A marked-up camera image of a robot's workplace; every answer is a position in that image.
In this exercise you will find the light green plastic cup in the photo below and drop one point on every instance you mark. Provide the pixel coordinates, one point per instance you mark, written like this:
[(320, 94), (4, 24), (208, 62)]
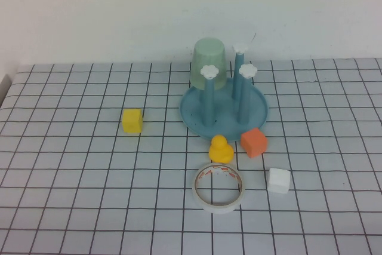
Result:
[(209, 58)]

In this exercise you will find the white grid pattern tablecloth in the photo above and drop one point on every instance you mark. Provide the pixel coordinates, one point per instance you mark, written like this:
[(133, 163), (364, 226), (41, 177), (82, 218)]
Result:
[(74, 177)]

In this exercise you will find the blue cup stand white caps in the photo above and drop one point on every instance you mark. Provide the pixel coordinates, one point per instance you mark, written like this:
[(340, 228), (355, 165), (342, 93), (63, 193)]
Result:
[(226, 123)]

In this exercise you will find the white foam cube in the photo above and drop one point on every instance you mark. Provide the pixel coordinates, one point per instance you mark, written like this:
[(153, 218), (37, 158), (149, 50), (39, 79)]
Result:
[(279, 181)]

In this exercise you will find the yellow foam cube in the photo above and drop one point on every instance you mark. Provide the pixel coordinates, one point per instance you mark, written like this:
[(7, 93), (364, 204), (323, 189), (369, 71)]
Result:
[(132, 122)]

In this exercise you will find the white double-sided tape roll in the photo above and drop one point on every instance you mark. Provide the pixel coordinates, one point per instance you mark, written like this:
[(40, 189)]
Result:
[(218, 209)]

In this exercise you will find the orange foam cube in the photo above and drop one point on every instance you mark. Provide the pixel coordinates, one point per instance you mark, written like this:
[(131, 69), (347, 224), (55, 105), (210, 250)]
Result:
[(253, 144)]

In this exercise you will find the yellow rubber duck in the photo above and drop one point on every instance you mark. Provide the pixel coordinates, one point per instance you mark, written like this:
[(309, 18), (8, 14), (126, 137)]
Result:
[(221, 153)]

